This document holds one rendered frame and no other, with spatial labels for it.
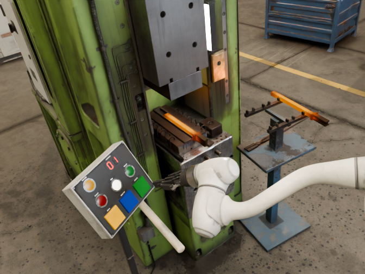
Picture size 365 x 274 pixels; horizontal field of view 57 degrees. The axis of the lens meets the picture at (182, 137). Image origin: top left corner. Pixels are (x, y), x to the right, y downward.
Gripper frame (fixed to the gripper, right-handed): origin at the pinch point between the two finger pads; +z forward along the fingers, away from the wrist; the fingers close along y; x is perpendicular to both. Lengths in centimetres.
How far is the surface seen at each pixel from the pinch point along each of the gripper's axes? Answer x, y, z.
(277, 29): -38, 447, 111
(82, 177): 22.3, -20.0, 13.3
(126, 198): 2.1, -10.5, 12.5
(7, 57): 166, 251, 488
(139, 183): 2.1, -0.1, 12.5
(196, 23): 48, 53, -23
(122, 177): 10.0, -5.1, 13.2
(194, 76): 27, 49, -9
